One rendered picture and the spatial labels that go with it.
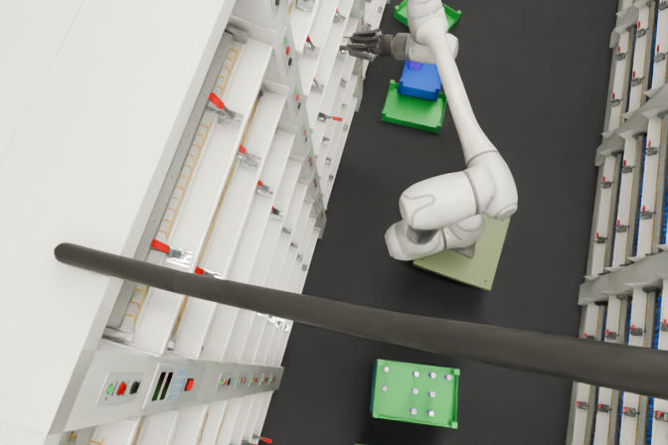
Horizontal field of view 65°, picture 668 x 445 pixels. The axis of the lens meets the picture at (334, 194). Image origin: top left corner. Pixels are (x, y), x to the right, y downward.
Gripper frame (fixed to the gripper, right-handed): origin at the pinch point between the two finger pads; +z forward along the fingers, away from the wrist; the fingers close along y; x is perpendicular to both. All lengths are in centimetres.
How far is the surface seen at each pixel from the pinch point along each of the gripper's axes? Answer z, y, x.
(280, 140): -7, -55, 32
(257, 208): -7, -75, 32
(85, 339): -26, -111, 94
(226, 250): -14, -90, 51
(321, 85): -4.3, -25.8, 12.8
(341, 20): -4.4, -0.9, 13.6
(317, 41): -8.0, -22.5, 31.2
